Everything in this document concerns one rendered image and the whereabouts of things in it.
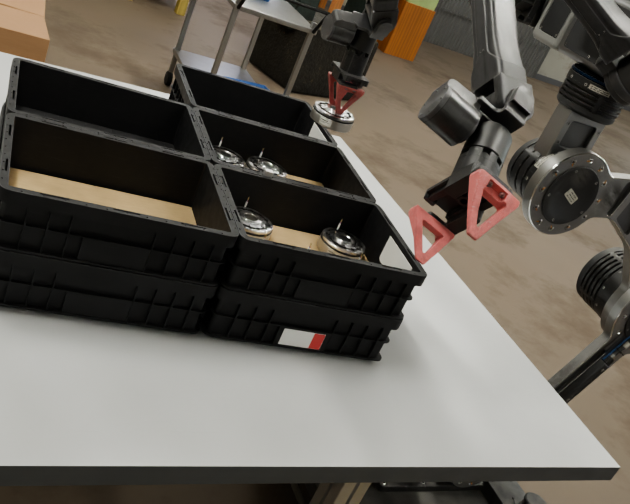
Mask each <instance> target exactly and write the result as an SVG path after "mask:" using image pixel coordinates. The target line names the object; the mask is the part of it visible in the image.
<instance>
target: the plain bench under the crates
mask: <svg viewBox="0 0 630 504"><path fill-rule="evenodd" d="M16 57H17V58H23V57H19V56H15V55H11V54H7V53H3V52H0V113H1V108H2V105H3V103H4V102H6V97H7V93H8V85H9V77H10V69H11V65H12V60H13V58H16ZM23 59H27V58H23ZM27 60H30V61H34V62H38V63H41V64H45V65H48V66H52V67H55V68H59V69H63V70H66V71H70V72H73V73H77V74H81V75H84V76H88V77H91V78H95V79H98V80H102V81H106V82H109V83H113V84H116V85H120V86H123V87H127V88H131V89H134V90H138V91H141V92H145V93H149V94H152V95H156V96H159V97H163V98H166V99H169V96H170V94H167V93H163V92H159V91H155V90H151V89H147V88H143V87H139V86H135V85H131V84H127V83H123V82H119V81H115V80H111V79H107V78H103V77H99V76H95V75H91V74H87V73H83V72H79V71H75V70H71V69H67V68H63V67H59V66H55V65H51V64H47V63H43V62H39V61H35V60H31V59H27ZM332 137H333V138H334V139H335V141H336V142H337V144H338V145H337V147H339V148H340V149H341V150H342V151H343V152H344V154H345V155H346V157H347V158H348V160H349V161H350V163H351V164H352V166H353V167H354V168H355V170H356V171H357V173H358V174H359V176H360V177H361V179H362V180H363V181H364V183H365V184H366V186H367V187H368V189H369V190H370V192H371V193H372V194H373V196H374V197H375V199H376V204H378V205H379V206H380V207H381V208H382V209H383V210H384V212H385V213H386V215H387V216H388V218H389V219H390V221H391V222H392V223H393V225H394V226H395V228H396V229H397V231H398V232H399V234H400V235H401V236H402V238H403V239H404V241H405V242H406V244H407V245H408V247H409V248H410V250H411V251H412V252H413V254H414V255H415V253H414V239H413V233H412V229H411V224H410V220H409V217H408V216H407V215H406V214H405V213H404V212H403V210H402V209H401V208H400V207H399V206H398V205H397V203H396V202H395V201H394V200H393V199H392V197H391V196H390V195H389V194H388V193H387V192H386V190H385V189H384V188H383V187H382V186H381V184H380V183H379V182H378V181H377V180H376V179H375V177H374V176H373V175H372V174H371V173H370V172H369V170H368V169H367V168H366V167H365V166H364V164H363V163H362V162H361V161H360V160H359V159H358V157H357V156H356V155H355V154H354V153H353V151H352V150H351V149H350V148H349V147H348V146H347V144H346V143H345V142H344V141H343V140H342V139H341V137H338V136H334V135H332ZM419 263H420V262H419ZM420 264H421V263H420ZM421 265H422V264H421ZM422 267H423V268H424V270H425V271H426V273H427V277H426V279H425V280H424V282H423V284H422V286H415V287H414V289H413V291H412V292H411V295H412V297H413V298H412V300H410V301H408V300H407V302H406V304H405V305H404V307H403V309H402V313H403V314H404V318H403V321H402V323H401V325H400V327H399V329H398V330H391V332H390V333H389V335H388V337H389V339H390V341H389V343H384V345H383V347H382V348H381V350H380V352H379V353H380V354H381V357H382V358H381V360H380V361H371V360H363V359H357V358H350V357H343V356H336V355H330V354H323V353H316V352H309V351H303V350H296V349H289V348H283V347H276V346H269V345H262V344H256V343H249V342H242V341H235V340H229V339H222V338H215V337H210V336H207V335H206V334H204V333H203V332H202V330H201V327H200V323H199V327H200V330H199V332H198V333H196V334H189V333H182V332H175V331H168V330H161V329H155V328H148V327H141V326H134V325H128V324H121V323H114V322H107V321H101V320H94V319H87V318H81V317H74V316H67V315H60V314H54V313H47V312H40V311H33V310H27V309H20V308H13V307H6V306H0V486H71V485H174V484H276V483H320V485H319V487H318V489H317V490H316V492H315V494H314V496H313V498H312V500H311V501H310V503H309V504H359V503H360V501H361V500H362V498H363V496H364V495H365V493H366V491H367V489H368V488H369V486H370V484H371V483H379V482H482V481H585V480H611V479H612V478H613V477H614V475H615V474H616V473H617V471H618V470H619V469H620V466H619V465H618V464H617V463H616V461H615V460H614V459H613V458H612V457H611V456H610V454H609V453H608V452H607V451H606V450H605V448H604V447H603V446H602V445H601V444H600V443H599V441H598V440H597V439H596V438H595V437H594V436H593V434H592V433H591V432H590V431H589V430H588V428H587V427H586V426H585V425H584V424H583V423H582V421H581V420H580V419H579V418H578V417H577V415H576V414H575V413H574V412H573V411H572V410H571V408H570V407H569V406H568V405H567V404H566V403H565V401H564V400H563V399H562V398H561V397H560V395H559V394H558V393H557V392H556V391H555V390H554V388H553V387H552V386H551V385H550V384H549V382H548V381H547V380H546V379H545V378H544V377H543V375H542V374H541V373H540V372H539V371H538V370H537V368H536V367H535V366H534V365H533V364H532V362H531V361H530V360H529V359H528V358H527V357H526V355H525V354H524V353H523V352H522V351H521V349H520V348H519V347H518V346H517V345H516V344H515V342H514V341H513V340H512V339H511V338H510V337H509V335H508V334H507V333H506V332H505V331H504V329H503V328H502V327H501V326H500V325H499V324H498V322H497V321H496V320H495V319H494V318H493V316H492V315H491V314H490V313H489V312H488V311H487V309H486V308H485V307H484V306H483V305H482V304H481V302H480V301H479V300H478V299H477V298H476V296H475V295H474V294H473V293H472V292H471V291H470V289H469V288H468V287H467V286H466V285H465V283H464V282H463V281H462V280H461V279H460V278H459V276H458V275H457V274H456V273H455V272H454V271H453V269H452V268H451V267H450V266H449V265H448V263H447V262H446V261H445V260H444V259H443V258H442V256H441V255H440V254H439V253H437V254H436V255H434V256H433V257H432V258H431V259H430V260H429V261H428V262H426V263H425V264H424V265H422Z"/></svg>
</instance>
